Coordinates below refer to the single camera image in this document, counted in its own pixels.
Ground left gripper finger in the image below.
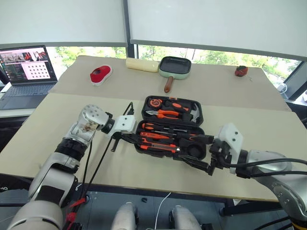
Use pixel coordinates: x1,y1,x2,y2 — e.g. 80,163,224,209
123,133,142,142
121,138,139,146

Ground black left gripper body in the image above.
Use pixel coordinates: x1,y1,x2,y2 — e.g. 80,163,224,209
111,131,127,152

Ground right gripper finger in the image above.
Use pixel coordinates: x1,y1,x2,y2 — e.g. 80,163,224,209
189,134,215,144
178,155,215,176

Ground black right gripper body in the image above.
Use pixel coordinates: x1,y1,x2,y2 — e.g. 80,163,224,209
209,139,233,170

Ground black tape roll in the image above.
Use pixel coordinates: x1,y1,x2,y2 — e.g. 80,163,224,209
187,144,204,159

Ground orange black handled screwdriver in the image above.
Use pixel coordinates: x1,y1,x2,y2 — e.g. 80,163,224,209
153,130,200,142
141,122,188,133

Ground orange tester pen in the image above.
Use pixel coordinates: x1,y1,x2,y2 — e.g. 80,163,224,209
139,131,174,141

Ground orange black utility knife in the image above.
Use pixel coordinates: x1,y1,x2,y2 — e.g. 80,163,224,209
139,143,181,153

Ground black tool case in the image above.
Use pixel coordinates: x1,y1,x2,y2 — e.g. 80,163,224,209
133,95,207,162

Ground beige table cover sheet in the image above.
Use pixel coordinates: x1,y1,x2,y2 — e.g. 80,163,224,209
0,92,307,202
47,55,293,112

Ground orange black tape measure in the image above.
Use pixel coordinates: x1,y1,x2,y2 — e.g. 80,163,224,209
147,98,164,109

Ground orange black claw hammer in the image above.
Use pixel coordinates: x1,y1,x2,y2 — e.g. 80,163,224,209
165,100,201,124

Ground grey rounded leg cover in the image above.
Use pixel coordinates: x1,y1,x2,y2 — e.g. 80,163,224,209
168,205,202,230
112,202,139,230

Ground red white shoe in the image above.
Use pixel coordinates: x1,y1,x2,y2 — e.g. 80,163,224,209
89,65,114,87

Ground cream rolled cloth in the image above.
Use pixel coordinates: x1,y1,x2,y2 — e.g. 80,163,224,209
125,57,160,73

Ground small red black object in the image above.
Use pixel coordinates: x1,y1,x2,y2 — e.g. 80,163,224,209
234,65,249,78

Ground grey laptop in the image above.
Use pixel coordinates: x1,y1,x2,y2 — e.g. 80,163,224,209
0,45,59,111

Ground white side desk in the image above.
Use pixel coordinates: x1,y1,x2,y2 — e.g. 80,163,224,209
0,108,37,118

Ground dark slanted panel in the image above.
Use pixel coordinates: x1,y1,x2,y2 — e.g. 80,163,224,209
283,60,307,101

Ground white roller blind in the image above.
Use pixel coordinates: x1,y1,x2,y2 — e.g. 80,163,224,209
0,0,128,48
127,0,307,58

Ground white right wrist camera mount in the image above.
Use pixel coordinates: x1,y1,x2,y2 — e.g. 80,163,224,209
216,122,244,174

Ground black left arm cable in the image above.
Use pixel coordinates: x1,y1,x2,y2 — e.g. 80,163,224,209
68,101,135,230

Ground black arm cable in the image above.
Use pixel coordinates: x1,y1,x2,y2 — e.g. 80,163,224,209
229,158,307,179
68,101,135,230

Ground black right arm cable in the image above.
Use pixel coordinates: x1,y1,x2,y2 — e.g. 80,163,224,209
229,158,307,179

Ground orange handled pliers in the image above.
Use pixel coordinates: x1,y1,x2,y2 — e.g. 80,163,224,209
144,108,181,120

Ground white floor cable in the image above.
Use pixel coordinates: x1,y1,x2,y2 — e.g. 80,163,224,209
154,191,172,230

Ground red cable tie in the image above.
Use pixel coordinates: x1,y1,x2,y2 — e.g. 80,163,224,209
67,197,87,222

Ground green pan with brown handle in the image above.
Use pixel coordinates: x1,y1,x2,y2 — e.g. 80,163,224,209
158,56,193,94

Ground dark window post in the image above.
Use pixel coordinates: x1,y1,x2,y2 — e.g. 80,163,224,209
121,0,140,60

